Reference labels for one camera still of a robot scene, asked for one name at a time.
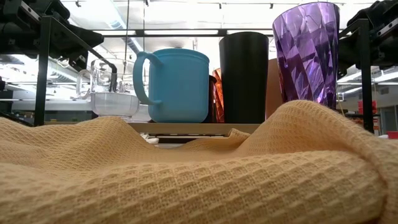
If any peach plastic cup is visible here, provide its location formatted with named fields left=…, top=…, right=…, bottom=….
left=265, top=58, right=284, bottom=121

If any yellow waffle cloth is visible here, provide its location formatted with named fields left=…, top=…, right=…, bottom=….
left=0, top=99, right=398, bottom=224

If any white LED light bar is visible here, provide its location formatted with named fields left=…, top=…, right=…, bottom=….
left=144, top=29, right=219, bottom=35
left=93, top=30, right=137, bottom=35

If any black matte tumbler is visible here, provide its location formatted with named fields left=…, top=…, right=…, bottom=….
left=218, top=30, right=270, bottom=124

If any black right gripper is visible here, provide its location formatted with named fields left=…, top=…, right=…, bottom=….
left=338, top=0, right=398, bottom=78

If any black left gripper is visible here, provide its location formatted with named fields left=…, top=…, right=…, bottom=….
left=0, top=0, right=105, bottom=73

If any white checked towel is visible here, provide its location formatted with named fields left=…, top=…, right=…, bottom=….
left=139, top=133, right=160, bottom=145

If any orange faceted tumbler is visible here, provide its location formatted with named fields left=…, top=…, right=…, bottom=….
left=212, top=67, right=225, bottom=124

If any purple faceted tumbler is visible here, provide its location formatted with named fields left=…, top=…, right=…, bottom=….
left=272, top=1, right=341, bottom=110

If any light blue plastic mug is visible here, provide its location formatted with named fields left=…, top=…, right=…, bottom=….
left=132, top=47, right=211, bottom=124

